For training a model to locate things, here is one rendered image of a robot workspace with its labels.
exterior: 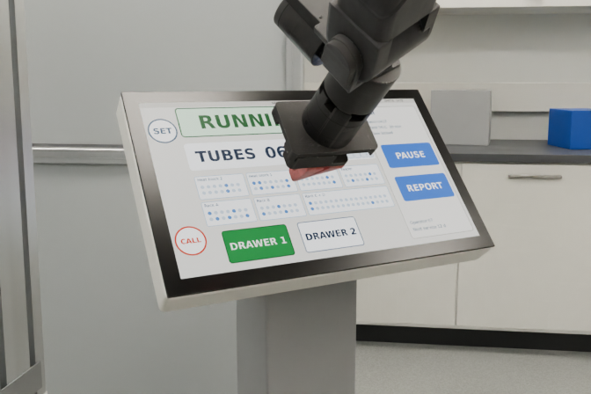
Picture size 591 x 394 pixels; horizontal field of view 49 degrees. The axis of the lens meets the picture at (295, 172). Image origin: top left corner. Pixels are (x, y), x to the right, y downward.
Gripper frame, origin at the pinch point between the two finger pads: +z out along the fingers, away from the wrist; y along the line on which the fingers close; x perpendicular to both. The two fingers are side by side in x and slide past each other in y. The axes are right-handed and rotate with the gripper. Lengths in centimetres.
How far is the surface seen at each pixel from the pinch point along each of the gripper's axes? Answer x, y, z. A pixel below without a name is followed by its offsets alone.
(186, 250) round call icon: 1.1, 9.4, 15.1
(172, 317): -21, -15, 108
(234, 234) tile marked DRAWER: -0.2, 2.7, 15.1
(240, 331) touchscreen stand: 5.3, -4.8, 40.4
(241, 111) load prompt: -20.0, -4.2, 15.4
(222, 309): -18, -26, 100
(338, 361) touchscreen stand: 14.7, -17.1, 35.3
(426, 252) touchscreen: 6.7, -25.4, 15.0
